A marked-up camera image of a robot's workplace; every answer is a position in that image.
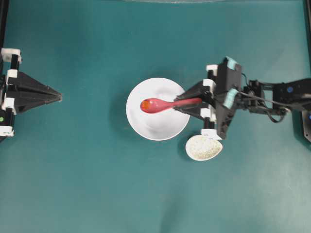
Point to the black frame post left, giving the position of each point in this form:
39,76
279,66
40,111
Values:
4,5

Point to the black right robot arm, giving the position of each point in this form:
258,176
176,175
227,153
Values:
274,99

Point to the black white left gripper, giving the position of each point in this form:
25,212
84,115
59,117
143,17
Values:
10,106

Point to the white round bowl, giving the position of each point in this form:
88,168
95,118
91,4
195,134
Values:
159,126

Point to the small red block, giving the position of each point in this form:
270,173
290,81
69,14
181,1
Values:
145,105

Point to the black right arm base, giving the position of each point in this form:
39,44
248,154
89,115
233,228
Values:
306,124

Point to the pink plastic spoon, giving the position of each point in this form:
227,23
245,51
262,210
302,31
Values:
158,105

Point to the black frame post right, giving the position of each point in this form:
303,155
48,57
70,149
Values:
307,16

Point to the small speckled spoon rest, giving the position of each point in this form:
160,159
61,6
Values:
201,148

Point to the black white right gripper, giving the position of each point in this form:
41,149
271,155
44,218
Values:
220,89

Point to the black frame post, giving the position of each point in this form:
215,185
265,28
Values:
307,16
4,5

